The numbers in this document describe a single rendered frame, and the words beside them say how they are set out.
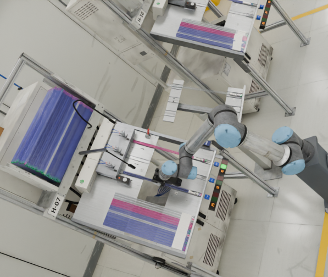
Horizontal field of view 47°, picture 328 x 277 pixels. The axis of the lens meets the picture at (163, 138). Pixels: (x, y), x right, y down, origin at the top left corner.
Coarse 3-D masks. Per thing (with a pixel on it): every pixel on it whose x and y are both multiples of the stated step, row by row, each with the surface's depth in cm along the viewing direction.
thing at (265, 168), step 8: (248, 152) 278; (256, 160) 286; (264, 160) 287; (272, 160) 294; (256, 168) 302; (264, 168) 294; (272, 168) 291; (280, 168) 285; (264, 176) 292; (272, 176) 287; (280, 176) 281
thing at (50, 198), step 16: (16, 64) 211; (48, 80) 231; (64, 80) 222; (0, 96) 204; (16, 176) 211; (32, 176) 204; (64, 176) 217; (224, 176) 278; (240, 176) 268; (48, 192) 220; (160, 192) 269; (192, 272) 254
